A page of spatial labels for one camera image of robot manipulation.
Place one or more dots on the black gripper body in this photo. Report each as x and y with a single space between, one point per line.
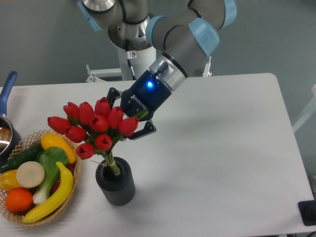
147 92

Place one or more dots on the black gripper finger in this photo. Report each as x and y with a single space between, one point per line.
113 95
148 129

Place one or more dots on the red tulip bouquet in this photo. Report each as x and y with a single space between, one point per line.
96 129

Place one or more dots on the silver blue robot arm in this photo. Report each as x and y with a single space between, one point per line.
156 53

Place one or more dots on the dark grey ribbed vase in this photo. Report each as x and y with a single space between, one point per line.
118 190

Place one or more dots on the yellow lemon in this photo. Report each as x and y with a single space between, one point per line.
54 140

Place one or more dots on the red fruit in basket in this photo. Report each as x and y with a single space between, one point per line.
71 167

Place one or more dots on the green bok choy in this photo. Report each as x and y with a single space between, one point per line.
48 159

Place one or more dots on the green cucumber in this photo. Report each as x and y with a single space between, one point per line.
26 155

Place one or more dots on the beige round disc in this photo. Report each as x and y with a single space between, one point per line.
30 174

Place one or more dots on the yellow banana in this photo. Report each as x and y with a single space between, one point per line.
54 201

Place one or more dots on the yellow bell pepper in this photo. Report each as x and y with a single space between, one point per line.
8 181

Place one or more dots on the orange fruit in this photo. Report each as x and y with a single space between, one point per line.
19 200

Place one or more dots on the black device at edge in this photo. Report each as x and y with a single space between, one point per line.
308 212

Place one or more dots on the white table clamp bracket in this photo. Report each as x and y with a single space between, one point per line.
102 75

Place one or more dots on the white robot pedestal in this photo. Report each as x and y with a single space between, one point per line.
135 53

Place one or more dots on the blue handled saucepan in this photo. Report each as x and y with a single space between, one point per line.
9 137

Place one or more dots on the white frame at right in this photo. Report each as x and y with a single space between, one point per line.
306 112

